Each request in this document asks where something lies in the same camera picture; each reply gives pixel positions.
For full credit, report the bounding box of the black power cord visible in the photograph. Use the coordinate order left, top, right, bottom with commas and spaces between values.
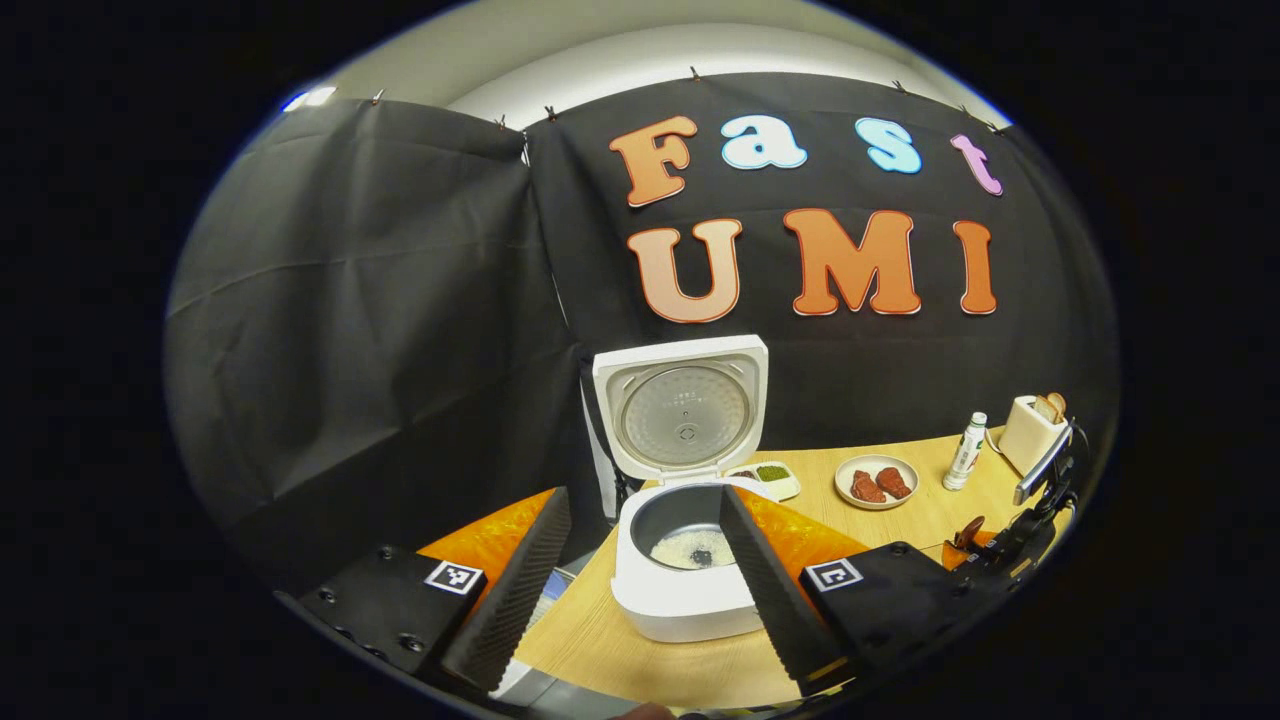
578, 360, 626, 526

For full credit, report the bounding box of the black backdrop cloth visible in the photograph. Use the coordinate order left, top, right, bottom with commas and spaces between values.
165, 72, 1121, 591

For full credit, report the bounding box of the white toaster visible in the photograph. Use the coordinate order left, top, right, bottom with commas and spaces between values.
998, 395, 1071, 478

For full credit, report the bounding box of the heap of white rice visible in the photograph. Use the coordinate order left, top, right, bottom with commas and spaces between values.
650, 527, 737, 571

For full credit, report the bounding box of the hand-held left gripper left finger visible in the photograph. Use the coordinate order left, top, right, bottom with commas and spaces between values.
297, 487, 573, 698

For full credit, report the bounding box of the white bottle with green label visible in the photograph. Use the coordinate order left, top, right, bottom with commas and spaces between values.
942, 412, 989, 492

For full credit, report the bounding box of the white rice cooker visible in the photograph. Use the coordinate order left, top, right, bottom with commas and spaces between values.
592, 335, 791, 643

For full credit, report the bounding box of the white divided bean tray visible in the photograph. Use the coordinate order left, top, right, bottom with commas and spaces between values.
725, 461, 802, 502

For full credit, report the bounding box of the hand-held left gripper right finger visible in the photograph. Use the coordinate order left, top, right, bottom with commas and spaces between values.
718, 485, 986, 698

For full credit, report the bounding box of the white round plate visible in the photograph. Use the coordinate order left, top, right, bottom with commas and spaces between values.
834, 454, 920, 511

